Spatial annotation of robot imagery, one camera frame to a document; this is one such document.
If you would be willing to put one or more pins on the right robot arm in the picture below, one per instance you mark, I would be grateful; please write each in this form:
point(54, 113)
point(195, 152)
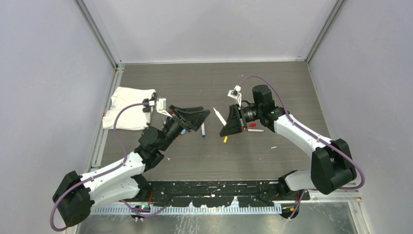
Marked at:
point(330, 166)

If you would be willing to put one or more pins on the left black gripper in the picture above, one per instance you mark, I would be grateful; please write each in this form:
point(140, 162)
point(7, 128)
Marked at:
point(198, 115)

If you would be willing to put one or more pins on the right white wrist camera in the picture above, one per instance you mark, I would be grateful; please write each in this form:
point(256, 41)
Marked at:
point(235, 94)

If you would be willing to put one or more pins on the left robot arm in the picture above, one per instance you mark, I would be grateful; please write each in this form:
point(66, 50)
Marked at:
point(78, 195)

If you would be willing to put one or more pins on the white pen red tip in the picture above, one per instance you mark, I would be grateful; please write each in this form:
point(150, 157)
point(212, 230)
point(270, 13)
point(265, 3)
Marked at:
point(255, 130)

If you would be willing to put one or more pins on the white stained cloth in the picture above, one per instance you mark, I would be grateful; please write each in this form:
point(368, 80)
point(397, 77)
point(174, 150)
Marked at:
point(127, 110)

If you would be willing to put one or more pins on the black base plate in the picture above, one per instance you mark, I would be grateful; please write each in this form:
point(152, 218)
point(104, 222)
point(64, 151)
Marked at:
point(215, 193)

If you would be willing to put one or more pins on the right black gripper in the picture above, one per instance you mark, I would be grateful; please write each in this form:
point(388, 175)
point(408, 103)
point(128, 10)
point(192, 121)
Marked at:
point(236, 122)

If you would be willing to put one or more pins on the white marker with blue cap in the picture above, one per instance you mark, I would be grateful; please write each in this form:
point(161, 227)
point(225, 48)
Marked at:
point(203, 130)

